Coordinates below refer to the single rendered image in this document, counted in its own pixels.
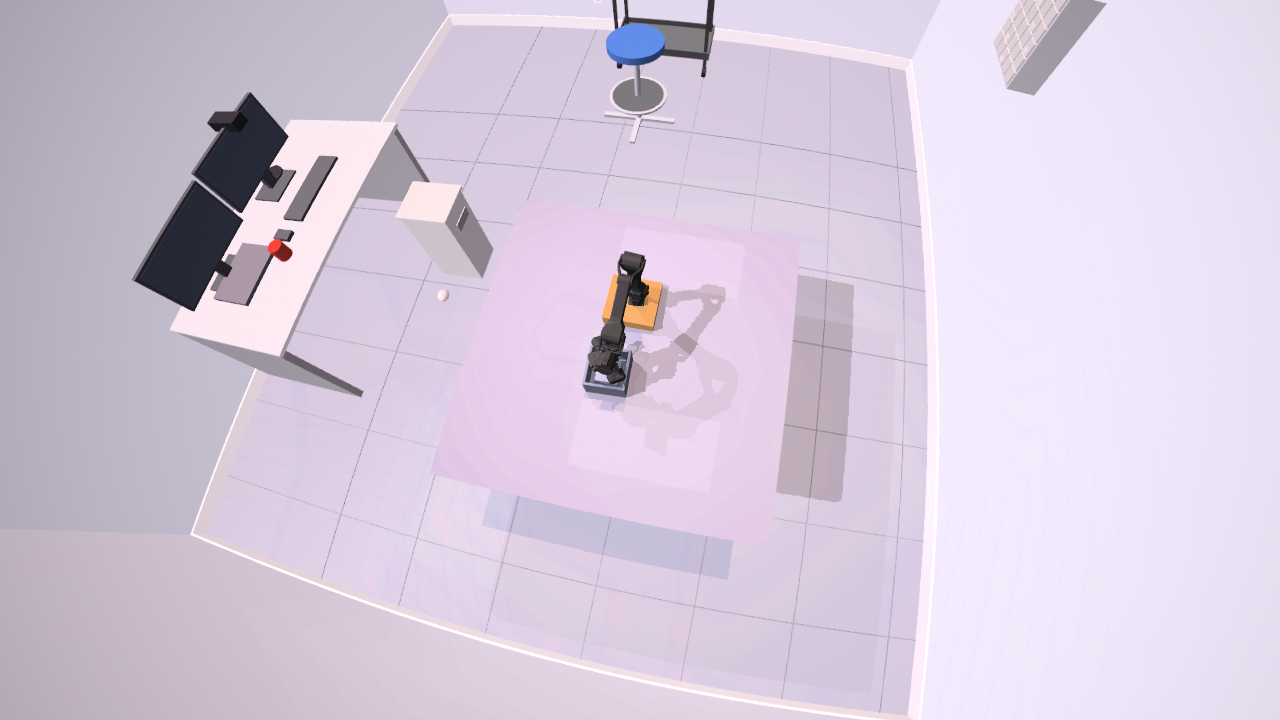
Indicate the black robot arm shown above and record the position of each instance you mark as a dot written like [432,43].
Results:
[613,331]

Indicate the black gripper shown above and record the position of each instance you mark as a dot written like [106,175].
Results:
[618,374]

